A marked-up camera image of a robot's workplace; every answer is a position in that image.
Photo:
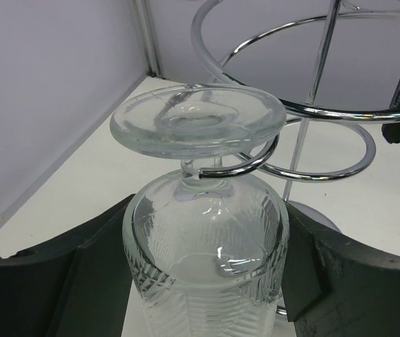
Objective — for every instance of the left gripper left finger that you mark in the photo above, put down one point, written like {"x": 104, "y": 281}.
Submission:
{"x": 75, "y": 284}

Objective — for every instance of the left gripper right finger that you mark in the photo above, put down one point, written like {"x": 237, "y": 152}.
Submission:
{"x": 334, "y": 285}

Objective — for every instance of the wine glass back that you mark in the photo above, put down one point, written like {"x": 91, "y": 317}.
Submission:
{"x": 206, "y": 254}

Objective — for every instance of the chrome wine glass rack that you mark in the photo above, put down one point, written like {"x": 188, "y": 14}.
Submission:
{"x": 384, "y": 211}

